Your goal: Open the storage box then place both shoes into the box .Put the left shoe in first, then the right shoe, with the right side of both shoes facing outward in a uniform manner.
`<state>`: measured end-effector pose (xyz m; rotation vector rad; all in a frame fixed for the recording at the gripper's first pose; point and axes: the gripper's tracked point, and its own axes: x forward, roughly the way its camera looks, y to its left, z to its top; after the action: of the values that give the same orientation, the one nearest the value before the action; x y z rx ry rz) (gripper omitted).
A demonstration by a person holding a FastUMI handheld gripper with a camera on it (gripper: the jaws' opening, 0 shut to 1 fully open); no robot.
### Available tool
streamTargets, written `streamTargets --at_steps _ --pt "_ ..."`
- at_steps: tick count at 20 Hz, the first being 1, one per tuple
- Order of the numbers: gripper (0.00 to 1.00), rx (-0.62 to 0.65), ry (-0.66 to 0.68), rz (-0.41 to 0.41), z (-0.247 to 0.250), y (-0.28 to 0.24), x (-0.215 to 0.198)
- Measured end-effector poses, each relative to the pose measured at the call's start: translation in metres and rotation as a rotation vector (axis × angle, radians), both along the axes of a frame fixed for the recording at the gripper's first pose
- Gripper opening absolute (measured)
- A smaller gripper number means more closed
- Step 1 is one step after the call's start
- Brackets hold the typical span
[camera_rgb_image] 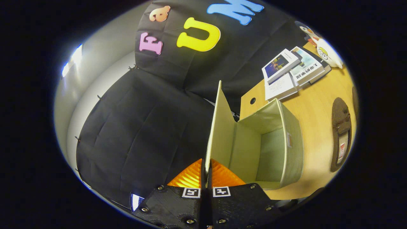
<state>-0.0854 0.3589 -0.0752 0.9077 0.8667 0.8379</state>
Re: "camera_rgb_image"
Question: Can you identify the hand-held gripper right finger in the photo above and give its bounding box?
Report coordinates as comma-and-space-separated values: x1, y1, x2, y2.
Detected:
208, 158, 286, 229

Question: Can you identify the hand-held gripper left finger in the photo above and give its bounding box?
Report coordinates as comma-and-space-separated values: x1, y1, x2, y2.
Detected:
132, 158, 207, 229

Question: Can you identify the dark cover book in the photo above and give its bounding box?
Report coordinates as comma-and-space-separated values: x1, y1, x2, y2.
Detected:
310, 48, 332, 85

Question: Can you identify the brown fuzzy shoe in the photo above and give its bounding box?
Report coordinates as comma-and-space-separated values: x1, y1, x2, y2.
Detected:
331, 97, 352, 173
351, 86, 359, 115

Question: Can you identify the bright ceiling light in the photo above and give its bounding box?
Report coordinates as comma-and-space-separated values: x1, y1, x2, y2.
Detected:
62, 44, 84, 77

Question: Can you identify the plain white book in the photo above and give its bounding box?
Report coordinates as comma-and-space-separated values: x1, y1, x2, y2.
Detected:
265, 73, 299, 101

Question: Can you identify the penguin plush toy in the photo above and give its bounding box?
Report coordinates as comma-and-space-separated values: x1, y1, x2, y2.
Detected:
294, 21, 321, 46

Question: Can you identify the white book blue picture cover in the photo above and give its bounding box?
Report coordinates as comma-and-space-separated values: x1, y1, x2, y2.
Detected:
262, 48, 301, 84

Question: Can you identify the pale sky cover book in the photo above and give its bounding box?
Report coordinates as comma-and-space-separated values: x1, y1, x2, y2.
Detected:
289, 46, 325, 86

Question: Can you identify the white round plush toy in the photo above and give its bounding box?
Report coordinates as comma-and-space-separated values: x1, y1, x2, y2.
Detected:
315, 38, 344, 69

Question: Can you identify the green fabric storage box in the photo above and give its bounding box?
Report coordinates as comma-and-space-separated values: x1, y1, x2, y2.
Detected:
205, 80, 304, 191

